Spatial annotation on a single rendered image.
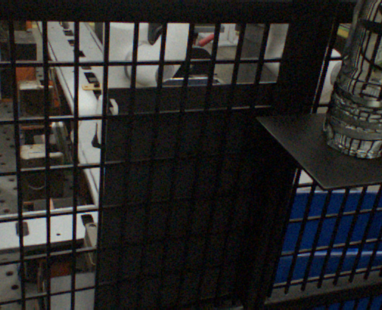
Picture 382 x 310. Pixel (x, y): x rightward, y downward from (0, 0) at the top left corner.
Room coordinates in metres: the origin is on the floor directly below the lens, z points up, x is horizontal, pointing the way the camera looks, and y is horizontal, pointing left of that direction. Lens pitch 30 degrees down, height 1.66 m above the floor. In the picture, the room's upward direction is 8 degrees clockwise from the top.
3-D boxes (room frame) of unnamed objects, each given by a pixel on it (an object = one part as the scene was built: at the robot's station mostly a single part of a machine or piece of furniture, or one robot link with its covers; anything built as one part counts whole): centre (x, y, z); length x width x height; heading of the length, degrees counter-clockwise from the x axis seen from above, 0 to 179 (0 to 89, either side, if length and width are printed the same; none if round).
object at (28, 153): (1.02, 0.33, 0.87); 0.12 x 0.09 x 0.35; 114
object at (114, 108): (0.51, -0.02, 1.30); 0.23 x 0.02 x 0.31; 114
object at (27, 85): (1.35, 0.45, 0.87); 0.12 x 0.09 x 0.35; 114
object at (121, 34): (1.03, 0.16, 1.28); 0.09 x 0.08 x 0.13; 52
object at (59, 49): (1.50, 0.33, 1.00); 1.38 x 0.22 x 0.02; 24
